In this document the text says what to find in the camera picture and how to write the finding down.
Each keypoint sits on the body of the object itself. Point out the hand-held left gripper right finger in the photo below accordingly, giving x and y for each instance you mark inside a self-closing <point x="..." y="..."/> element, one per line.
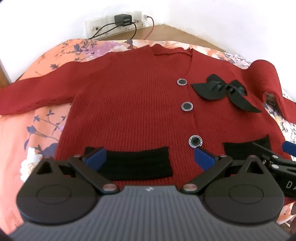
<point x="204" y="158"/>

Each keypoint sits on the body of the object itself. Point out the red knit cardigan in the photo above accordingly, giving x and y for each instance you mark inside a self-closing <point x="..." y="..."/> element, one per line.
<point x="138" y="92"/>

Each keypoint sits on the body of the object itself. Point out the white wall socket plate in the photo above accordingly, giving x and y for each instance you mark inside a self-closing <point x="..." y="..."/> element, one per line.
<point x="101" y="20"/>

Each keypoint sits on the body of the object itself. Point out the floral bedsheet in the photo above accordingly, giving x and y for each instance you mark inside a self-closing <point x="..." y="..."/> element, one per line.
<point x="34" y="129"/>

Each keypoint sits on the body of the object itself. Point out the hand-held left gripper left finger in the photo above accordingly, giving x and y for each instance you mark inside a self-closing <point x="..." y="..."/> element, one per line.
<point x="96" y="160"/>

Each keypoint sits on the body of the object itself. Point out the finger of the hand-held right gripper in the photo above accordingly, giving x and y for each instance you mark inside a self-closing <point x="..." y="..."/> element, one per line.
<point x="263" y="151"/>
<point x="289" y="147"/>

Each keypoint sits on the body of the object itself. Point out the black plug-in charger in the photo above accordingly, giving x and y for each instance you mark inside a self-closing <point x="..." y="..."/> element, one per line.
<point x="122" y="20"/>

